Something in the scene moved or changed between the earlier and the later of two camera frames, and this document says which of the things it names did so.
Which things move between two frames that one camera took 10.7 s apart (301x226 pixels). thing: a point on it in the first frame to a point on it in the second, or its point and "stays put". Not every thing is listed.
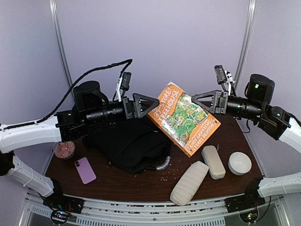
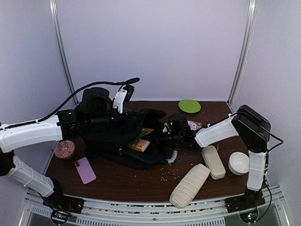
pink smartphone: x=85 y=170 stays put
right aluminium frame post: x=247 y=39 stays put
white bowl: x=239 y=163 stays put
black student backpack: x=136 y=144 stays put
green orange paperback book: x=188 y=125 to x=139 y=145
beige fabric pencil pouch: x=189 y=183 stays put
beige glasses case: x=216 y=167 stays put
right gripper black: x=223 y=96 to x=158 y=142
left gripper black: x=132 y=108 to x=128 y=122
